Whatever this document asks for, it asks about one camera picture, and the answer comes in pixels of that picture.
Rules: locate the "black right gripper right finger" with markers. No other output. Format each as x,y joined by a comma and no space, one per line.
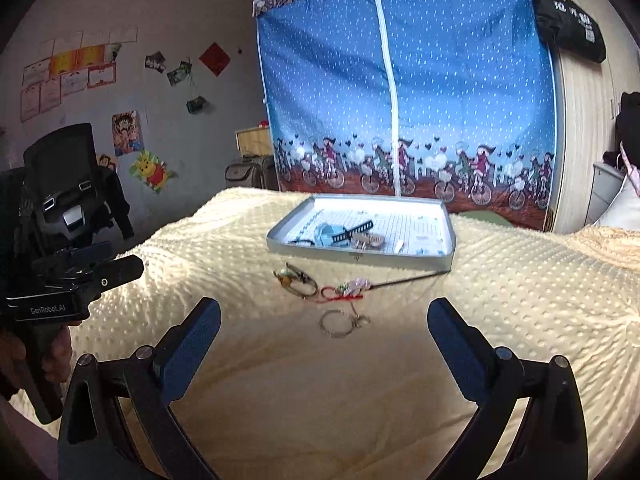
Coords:
551,442

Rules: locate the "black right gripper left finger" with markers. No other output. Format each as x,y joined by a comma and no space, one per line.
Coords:
95,441

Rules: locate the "silver ring bangle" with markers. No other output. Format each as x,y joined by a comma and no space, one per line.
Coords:
339,324

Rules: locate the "person's left hand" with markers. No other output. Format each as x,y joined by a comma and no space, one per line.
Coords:
55,362

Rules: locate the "cartoon character poster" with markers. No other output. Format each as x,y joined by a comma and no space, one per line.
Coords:
126,133

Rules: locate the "dark suitcase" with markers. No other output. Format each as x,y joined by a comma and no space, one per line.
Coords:
256,171

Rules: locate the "wooden box cabinet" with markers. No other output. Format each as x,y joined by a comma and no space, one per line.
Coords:
254,141

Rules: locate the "red diamond paper decoration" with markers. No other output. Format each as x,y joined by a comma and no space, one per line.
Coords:
215,58

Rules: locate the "cream dotted blanket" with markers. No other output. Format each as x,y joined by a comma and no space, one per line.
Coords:
276,398

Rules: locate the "dark hair stick pink flowers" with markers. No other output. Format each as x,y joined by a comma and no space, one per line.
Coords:
358,286

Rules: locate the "silver metal tray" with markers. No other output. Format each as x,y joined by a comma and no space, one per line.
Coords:
375,230

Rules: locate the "grey drawer cabinet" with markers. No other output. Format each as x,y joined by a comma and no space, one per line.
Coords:
606,183

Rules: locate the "beige claw hair clip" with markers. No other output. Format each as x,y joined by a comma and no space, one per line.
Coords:
367,241

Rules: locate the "black clothing pile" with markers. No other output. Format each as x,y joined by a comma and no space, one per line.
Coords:
626,132

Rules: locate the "blue cartoon fabric wardrobe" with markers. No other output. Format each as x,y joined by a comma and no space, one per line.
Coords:
445,99

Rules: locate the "black hanging bag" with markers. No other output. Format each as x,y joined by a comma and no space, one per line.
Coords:
562,24

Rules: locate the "winnie pooh wall sticker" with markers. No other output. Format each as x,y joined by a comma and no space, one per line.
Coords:
151,171

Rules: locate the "certificates on wall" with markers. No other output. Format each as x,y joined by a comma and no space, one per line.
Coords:
71,64

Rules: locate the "green wall ornament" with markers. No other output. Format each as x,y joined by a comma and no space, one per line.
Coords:
196,105

